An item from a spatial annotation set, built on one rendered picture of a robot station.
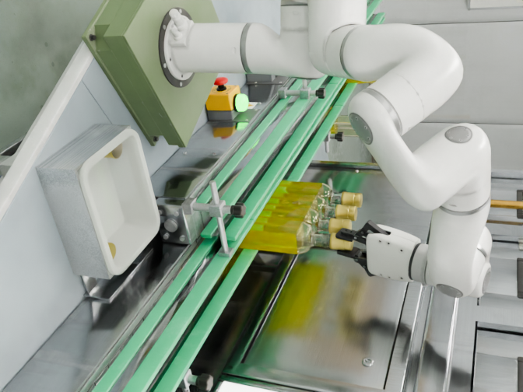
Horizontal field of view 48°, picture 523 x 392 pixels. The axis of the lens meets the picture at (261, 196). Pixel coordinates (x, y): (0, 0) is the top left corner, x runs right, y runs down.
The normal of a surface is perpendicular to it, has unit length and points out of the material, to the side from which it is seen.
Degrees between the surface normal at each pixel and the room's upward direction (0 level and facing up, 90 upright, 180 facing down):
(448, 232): 104
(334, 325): 90
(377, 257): 111
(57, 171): 90
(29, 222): 0
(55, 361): 90
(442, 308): 90
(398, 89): 74
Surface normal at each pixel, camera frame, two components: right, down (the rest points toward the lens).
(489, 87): -0.34, 0.51
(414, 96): 0.25, 0.03
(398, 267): -0.57, 0.49
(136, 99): -0.26, 0.82
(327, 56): -0.91, 0.26
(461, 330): -0.13, -0.86
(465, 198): -0.08, 0.77
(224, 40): -0.36, -0.07
